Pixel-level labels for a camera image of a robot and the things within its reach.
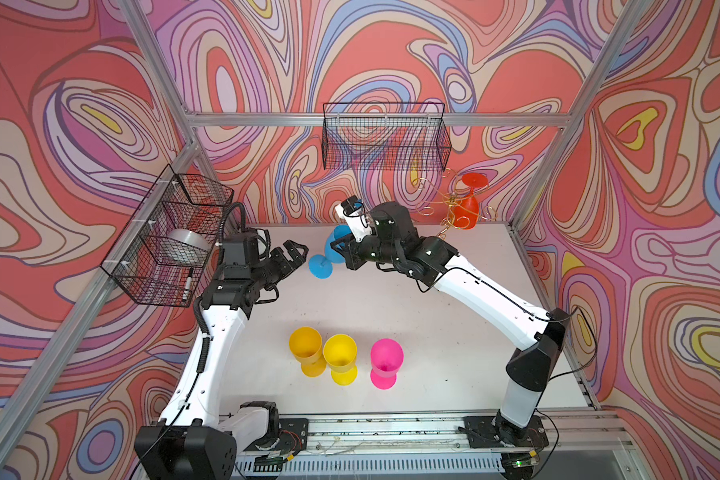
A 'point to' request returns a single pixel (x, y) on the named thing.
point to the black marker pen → (188, 284)
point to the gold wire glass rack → (448, 195)
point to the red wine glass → (466, 208)
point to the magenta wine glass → (386, 356)
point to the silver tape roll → (185, 247)
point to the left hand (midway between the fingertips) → (299, 255)
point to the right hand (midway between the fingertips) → (336, 251)
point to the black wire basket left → (175, 201)
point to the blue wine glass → (321, 266)
